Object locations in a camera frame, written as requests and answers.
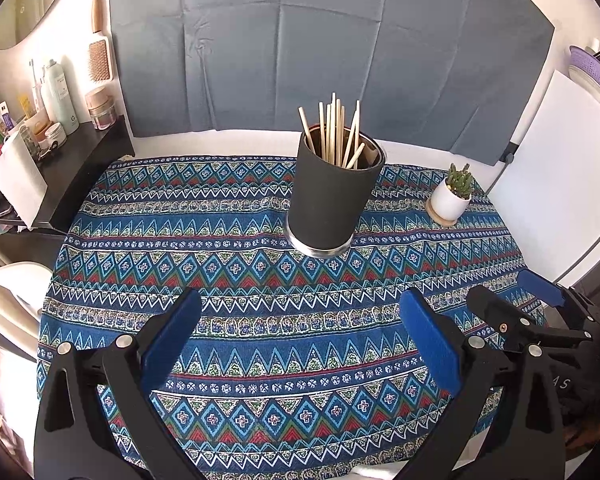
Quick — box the black cylindrical utensil holder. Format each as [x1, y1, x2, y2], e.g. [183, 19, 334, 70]
[285, 134, 386, 258]

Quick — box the white foam board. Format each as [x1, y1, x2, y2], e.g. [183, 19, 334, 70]
[489, 73, 600, 285]

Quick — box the round wooden coaster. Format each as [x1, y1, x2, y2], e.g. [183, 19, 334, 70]
[425, 200, 457, 228]

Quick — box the white potted cactus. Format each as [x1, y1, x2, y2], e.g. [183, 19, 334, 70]
[430, 164, 475, 220]

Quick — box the blue patterned tablecloth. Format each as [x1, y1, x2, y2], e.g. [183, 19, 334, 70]
[36, 156, 544, 479]

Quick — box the white chair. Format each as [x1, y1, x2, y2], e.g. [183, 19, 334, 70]
[0, 261, 52, 362]

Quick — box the black side shelf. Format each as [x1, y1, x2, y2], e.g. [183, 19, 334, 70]
[0, 114, 136, 233]

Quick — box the wooden chopstick in holder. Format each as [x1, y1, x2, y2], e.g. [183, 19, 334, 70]
[325, 104, 332, 164]
[353, 100, 361, 154]
[328, 92, 338, 166]
[346, 143, 365, 169]
[298, 106, 315, 154]
[341, 109, 358, 168]
[318, 101, 327, 162]

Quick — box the purple bowl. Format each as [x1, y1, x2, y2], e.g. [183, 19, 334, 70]
[568, 46, 600, 103]

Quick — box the white box on shelf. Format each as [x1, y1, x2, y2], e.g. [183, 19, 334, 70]
[0, 132, 47, 230]

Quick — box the grey-blue fabric backdrop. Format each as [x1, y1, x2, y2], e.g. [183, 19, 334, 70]
[109, 0, 554, 165]

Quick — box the pink lidded jar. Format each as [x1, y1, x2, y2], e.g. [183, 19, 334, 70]
[85, 87, 118, 131]

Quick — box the wooden hairbrush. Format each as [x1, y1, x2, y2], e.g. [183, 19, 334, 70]
[87, 0, 114, 84]

